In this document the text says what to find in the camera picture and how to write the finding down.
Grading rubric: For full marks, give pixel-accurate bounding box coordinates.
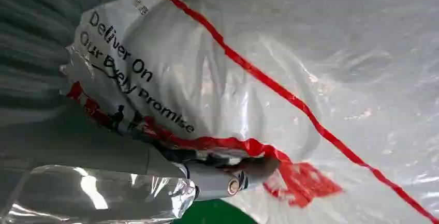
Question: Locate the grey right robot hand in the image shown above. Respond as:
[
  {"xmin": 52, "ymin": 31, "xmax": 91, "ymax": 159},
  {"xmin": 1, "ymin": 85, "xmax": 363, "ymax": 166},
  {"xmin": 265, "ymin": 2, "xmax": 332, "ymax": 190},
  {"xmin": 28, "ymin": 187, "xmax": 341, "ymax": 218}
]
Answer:
[{"xmin": 0, "ymin": 0, "xmax": 283, "ymax": 202}]

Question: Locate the silver foil parcel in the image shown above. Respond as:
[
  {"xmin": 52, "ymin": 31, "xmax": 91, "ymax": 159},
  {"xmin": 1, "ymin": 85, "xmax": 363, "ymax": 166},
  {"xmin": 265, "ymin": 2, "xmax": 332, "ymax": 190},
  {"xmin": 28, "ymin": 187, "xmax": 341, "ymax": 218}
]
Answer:
[{"xmin": 0, "ymin": 165, "xmax": 197, "ymax": 224}]

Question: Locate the ribbed grey right arm sleeve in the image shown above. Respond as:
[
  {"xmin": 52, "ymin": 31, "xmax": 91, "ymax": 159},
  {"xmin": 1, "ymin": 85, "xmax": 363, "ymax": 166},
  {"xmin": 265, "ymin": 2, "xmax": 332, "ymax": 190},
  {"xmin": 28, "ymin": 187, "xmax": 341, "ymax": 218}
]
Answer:
[{"xmin": 0, "ymin": 0, "xmax": 101, "ymax": 124}]

